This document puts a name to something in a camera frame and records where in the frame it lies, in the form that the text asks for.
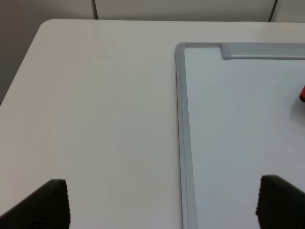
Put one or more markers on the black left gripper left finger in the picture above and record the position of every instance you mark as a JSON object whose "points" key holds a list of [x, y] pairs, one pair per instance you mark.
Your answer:
{"points": [[46, 208]]}

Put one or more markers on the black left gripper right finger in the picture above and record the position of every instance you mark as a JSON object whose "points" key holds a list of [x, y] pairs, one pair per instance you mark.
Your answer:
{"points": [[281, 205]]}

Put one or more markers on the red whiteboard eraser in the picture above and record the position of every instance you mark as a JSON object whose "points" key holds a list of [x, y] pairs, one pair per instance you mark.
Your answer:
{"points": [[302, 95]]}

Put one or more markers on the white whiteboard with aluminium frame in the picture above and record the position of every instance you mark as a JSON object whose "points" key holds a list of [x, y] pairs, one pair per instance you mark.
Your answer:
{"points": [[239, 118]]}

